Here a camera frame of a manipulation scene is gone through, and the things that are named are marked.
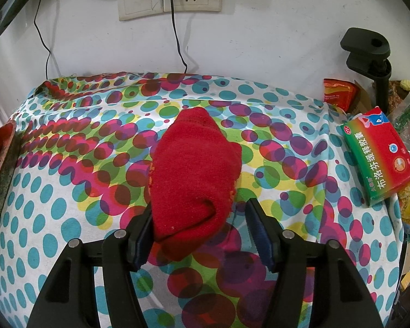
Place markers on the polka dot tablecloth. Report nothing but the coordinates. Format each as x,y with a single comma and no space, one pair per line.
88,164

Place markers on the red round tray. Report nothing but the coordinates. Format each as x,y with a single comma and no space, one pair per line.
5,177

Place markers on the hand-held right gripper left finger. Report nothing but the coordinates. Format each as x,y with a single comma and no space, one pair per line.
141,242

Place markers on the black clamp stand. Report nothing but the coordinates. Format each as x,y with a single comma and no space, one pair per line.
364,46

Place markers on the red snack packet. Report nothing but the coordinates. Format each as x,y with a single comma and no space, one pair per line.
340,94

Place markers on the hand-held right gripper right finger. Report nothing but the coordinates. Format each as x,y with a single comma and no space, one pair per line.
259,232

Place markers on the red green medicine box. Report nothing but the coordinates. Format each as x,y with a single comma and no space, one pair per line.
379,157

